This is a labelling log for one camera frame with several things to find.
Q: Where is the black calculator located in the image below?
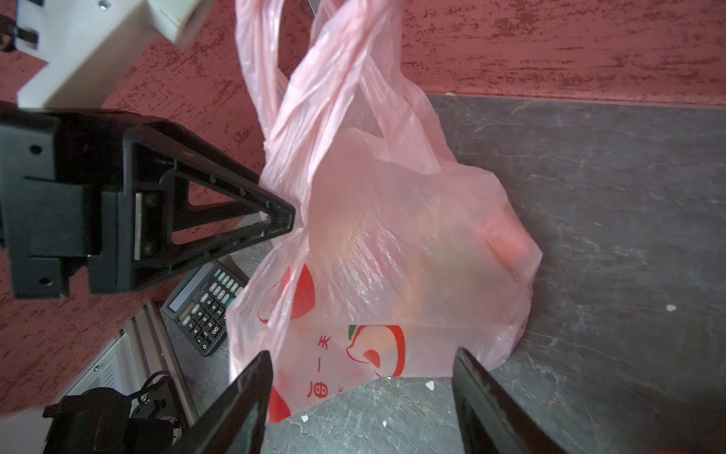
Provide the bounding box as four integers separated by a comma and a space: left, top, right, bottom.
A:
161, 259, 250, 357

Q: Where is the pink plastic bag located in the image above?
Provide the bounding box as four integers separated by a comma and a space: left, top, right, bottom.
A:
227, 1, 542, 423

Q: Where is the aluminium front rail frame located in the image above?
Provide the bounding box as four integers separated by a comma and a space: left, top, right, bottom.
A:
61, 300, 200, 427

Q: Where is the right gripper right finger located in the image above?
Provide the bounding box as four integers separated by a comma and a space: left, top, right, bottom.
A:
452, 347, 565, 454

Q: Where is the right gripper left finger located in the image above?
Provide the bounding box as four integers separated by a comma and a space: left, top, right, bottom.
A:
166, 351, 273, 454

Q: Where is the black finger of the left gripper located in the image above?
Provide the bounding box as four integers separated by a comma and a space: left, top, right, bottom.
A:
88, 121, 296, 294

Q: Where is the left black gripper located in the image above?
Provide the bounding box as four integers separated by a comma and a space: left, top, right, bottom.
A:
1, 104, 136, 299

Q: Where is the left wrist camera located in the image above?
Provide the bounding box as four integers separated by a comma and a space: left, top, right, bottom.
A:
13, 0, 214, 110

